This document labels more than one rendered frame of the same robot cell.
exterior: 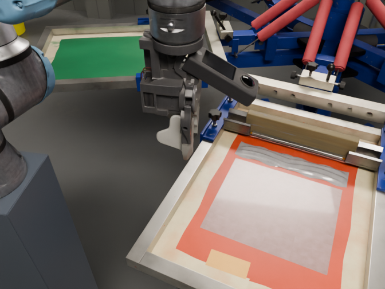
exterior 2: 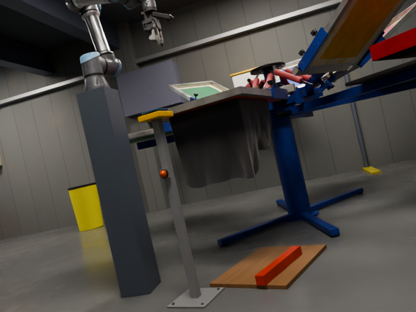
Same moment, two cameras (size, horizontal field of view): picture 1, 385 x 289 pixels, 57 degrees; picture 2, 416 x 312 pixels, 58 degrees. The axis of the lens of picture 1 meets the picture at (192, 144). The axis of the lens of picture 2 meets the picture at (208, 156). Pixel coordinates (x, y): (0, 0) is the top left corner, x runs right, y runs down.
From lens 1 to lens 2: 1.99 m
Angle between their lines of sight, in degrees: 42
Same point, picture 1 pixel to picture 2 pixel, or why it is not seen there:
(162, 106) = (148, 27)
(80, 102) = not seen: hidden behind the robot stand
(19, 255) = (104, 114)
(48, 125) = not seen: hidden behind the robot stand
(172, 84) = (150, 19)
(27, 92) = (112, 62)
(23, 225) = (108, 98)
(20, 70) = (111, 56)
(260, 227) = not seen: hidden behind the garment
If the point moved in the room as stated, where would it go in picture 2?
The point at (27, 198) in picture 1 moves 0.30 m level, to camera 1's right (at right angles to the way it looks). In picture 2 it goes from (109, 91) to (160, 80)
